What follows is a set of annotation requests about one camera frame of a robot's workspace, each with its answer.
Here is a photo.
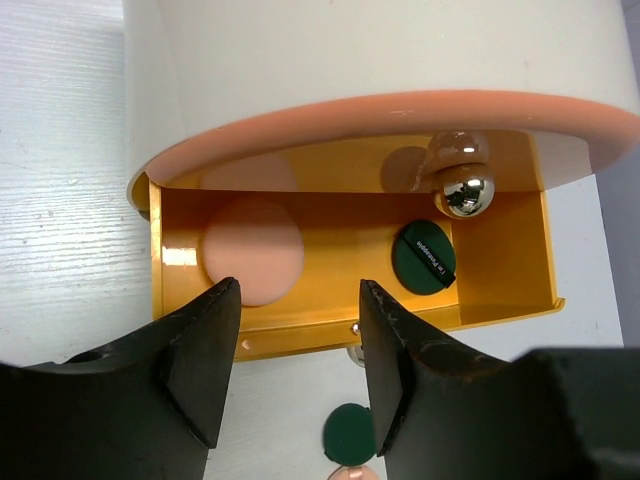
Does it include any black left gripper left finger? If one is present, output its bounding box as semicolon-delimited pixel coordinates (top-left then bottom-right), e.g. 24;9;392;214
1;278;241;479

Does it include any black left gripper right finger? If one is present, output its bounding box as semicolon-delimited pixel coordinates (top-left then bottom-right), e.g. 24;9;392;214
359;280;639;479

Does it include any peach puff with ribbon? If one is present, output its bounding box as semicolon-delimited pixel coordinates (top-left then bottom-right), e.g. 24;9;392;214
327;466;380;480

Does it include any green round compact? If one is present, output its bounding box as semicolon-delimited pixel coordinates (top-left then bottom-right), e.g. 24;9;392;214
391;219;456;295

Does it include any peach powder puff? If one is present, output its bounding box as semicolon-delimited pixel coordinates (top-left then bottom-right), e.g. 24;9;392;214
201;197;304;307

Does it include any yellow drawer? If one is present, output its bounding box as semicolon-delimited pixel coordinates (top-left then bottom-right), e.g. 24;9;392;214
148;130;564;361

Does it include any orange top drawer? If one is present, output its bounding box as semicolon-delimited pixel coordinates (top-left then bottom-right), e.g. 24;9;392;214
127;90;639;211

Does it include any dark green powder puff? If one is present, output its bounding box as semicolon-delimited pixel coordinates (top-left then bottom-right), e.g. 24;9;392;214
322;403;376;467

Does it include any cream round drawer organizer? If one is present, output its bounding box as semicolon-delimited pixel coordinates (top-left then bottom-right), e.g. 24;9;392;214
122;0;640;216

